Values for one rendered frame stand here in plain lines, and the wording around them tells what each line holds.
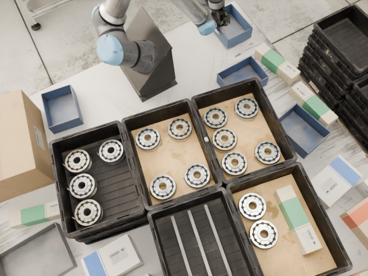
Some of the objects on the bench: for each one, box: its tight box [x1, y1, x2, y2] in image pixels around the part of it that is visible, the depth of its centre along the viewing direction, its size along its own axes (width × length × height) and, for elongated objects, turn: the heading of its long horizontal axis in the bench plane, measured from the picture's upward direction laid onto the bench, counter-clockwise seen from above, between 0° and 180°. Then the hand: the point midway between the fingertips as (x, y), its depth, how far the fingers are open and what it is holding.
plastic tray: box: [0, 222, 78, 276], centre depth 136 cm, size 27×20×5 cm
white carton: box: [311, 155, 363, 210], centre depth 140 cm, size 20×12×9 cm, turn 130°
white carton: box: [81, 234, 144, 276], centre depth 133 cm, size 20×12×9 cm, turn 121°
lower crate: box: [75, 211, 149, 245], centre depth 144 cm, size 40×30×12 cm
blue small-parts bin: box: [214, 3, 253, 49], centre depth 177 cm, size 20×15×7 cm
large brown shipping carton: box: [0, 89, 55, 203], centre depth 150 cm, size 40×30×20 cm
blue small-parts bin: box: [279, 103, 331, 159], centre depth 152 cm, size 20×15×7 cm
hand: (217, 29), depth 174 cm, fingers closed, pressing on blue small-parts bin
